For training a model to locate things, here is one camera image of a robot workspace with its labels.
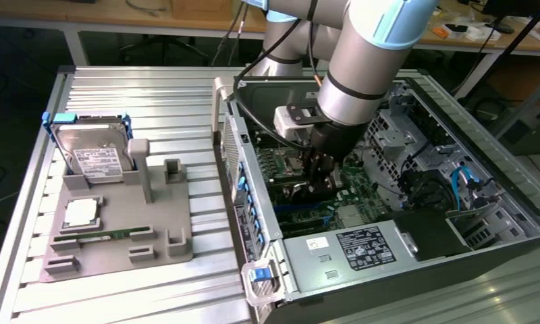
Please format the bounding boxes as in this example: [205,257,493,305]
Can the black tripod pole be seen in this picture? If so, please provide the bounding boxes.
[449,13,540,99]

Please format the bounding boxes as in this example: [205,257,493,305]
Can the blue expansion slot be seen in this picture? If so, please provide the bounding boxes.
[273,201,321,213]

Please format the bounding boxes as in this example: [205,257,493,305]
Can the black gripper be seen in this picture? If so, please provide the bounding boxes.
[303,120,369,195]

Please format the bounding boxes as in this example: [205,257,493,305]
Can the wooden desk with white legs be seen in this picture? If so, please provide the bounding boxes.
[0,0,269,67]
[408,0,540,99]

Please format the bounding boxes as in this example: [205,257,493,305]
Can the silver chipset heatsink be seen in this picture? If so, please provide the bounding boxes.
[335,206,369,227]

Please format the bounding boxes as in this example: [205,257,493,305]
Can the black office chair base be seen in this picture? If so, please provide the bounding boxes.
[120,33,211,65]

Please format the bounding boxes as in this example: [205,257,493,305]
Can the silver CPU chip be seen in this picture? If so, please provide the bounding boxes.
[64,200,101,227]

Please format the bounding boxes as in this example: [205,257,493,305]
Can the low-profile Nvidia graphics card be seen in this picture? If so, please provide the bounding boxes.
[284,180,343,205]

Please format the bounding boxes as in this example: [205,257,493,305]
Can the green RAM stick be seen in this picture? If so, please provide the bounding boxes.
[56,230,153,242]

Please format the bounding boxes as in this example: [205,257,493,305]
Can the dark equipment box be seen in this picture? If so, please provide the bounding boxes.
[497,107,540,157]

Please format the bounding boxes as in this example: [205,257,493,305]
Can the grey plastic parts rack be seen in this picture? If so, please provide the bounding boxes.
[40,137,195,284]

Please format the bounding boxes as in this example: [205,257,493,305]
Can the green motherboard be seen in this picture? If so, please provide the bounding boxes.
[253,130,388,237]

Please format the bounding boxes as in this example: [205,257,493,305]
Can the open black PC case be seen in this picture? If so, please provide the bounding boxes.
[211,76,540,324]

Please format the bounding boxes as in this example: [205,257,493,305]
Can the black monitor stand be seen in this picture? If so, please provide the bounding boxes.
[484,13,517,34]

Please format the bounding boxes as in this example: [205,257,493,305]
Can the blue data wire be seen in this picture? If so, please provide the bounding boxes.
[449,161,477,212]

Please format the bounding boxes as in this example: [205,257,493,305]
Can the grey coiled cable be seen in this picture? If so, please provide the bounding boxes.
[125,0,168,11]

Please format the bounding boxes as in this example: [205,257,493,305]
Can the grey power supply unit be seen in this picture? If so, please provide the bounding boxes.
[281,221,420,293]

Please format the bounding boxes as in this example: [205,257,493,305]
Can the metal disk bay cage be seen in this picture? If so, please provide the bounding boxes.
[364,90,464,212]

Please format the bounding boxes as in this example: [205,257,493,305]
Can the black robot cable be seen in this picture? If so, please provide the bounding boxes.
[231,0,320,152]

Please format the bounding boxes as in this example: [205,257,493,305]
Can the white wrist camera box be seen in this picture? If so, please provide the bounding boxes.
[273,103,325,140]

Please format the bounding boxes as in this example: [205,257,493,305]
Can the hard disk with blue carrier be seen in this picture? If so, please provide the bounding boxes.
[40,109,134,186]

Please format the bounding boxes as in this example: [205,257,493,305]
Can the CPU socket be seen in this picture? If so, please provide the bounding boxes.
[281,148,308,171]

